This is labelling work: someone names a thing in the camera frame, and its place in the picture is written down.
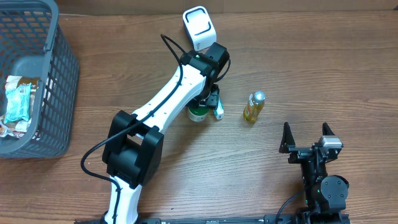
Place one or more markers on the teal white wrapped pack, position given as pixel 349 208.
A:
pixel 18 103

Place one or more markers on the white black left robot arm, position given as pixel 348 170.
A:
pixel 134 155

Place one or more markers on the yellow oil bottle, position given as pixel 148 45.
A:
pixel 254 106

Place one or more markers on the white barcode scanner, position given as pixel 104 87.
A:
pixel 199 27

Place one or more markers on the green lid jar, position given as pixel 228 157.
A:
pixel 197 114

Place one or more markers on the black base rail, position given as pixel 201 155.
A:
pixel 267 219

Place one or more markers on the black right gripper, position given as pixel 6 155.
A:
pixel 304 150

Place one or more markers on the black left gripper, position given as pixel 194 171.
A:
pixel 212 102

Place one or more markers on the brown mushroom packet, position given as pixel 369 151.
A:
pixel 18 128

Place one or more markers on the green freshening pouch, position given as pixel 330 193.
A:
pixel 219 110

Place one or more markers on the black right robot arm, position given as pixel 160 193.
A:
pixel 325 195

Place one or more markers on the dark grey plastic basket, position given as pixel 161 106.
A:
pixel 34 46

